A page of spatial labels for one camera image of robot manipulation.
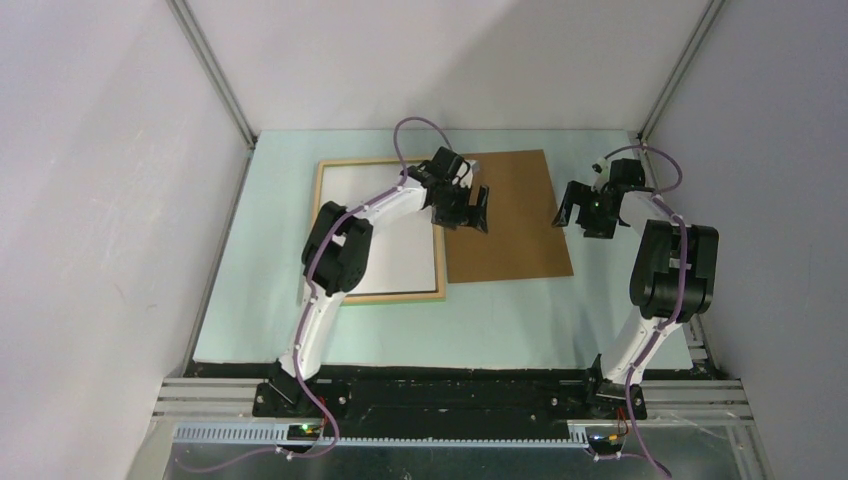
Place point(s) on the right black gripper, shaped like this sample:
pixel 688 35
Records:
pixel 579 193

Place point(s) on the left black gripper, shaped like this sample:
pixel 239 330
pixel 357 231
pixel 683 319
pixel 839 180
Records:
pixel 466 215

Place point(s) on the brown backing board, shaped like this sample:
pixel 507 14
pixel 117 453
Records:
pixel 521 242

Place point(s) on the seaside landscape photo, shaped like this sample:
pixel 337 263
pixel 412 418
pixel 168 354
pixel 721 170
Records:
pixel 391 252

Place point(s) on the wooden picture frame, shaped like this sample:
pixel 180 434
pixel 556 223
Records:
pixel 378 295

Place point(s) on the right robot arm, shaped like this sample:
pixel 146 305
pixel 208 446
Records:
pixel 672 280

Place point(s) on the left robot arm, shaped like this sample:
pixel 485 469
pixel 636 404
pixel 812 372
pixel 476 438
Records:
pixel 336 253

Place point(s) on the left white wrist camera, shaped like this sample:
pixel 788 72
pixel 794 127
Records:
pixel 465 175

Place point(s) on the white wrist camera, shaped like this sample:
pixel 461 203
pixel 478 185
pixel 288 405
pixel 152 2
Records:
pixel 465 175
pixel 601 166

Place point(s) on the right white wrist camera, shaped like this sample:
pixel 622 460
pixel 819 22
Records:
pixel 601 166

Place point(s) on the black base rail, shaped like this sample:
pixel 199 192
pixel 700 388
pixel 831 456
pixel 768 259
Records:
pixel 443 404

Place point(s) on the aluminium frame rails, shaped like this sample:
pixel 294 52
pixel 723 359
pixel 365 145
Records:
pixel 696 427

